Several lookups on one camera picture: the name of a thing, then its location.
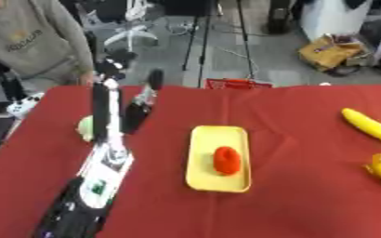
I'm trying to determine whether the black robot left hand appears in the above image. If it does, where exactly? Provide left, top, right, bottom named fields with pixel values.
left=89, top=68, right=166, bottom=150

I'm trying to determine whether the pale green round toy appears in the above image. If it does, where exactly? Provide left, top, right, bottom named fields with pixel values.
left=74, top=114, right=97, bottom=143

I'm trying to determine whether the person's hand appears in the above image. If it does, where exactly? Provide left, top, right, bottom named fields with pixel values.
left=78, top=72, right=97, bottom=87

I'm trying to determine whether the white game controller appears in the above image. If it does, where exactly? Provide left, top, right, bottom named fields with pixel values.
left=5, top=91, right=47, bottom=119

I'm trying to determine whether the white office chair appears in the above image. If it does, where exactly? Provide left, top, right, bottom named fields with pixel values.
left=100, top=0, right=162, bottom=53

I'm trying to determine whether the person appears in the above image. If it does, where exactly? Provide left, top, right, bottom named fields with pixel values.
left=0, top=0, right=97, bottom=94

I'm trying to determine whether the black tripod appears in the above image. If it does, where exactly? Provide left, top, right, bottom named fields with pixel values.
left=178, top=0, right=259, bottom=89

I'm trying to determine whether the yellow rectangular tray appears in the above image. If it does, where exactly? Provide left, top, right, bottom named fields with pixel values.
left=184, top=125, right=255, bottom=193

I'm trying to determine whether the red soft toy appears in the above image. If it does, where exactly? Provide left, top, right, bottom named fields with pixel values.
left=211, top=146, right=244, bottom=177

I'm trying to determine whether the yellow brown bag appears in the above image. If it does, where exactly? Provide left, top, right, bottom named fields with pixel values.
left=296, top=33, right=373, bottom=74

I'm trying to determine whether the yellow toy banana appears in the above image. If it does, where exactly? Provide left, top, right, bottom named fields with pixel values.
left=340, top=107, right=381, bottom=147

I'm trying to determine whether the black camera device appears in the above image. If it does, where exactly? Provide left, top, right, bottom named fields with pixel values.
left=94, top=48, right=140, bottom=82

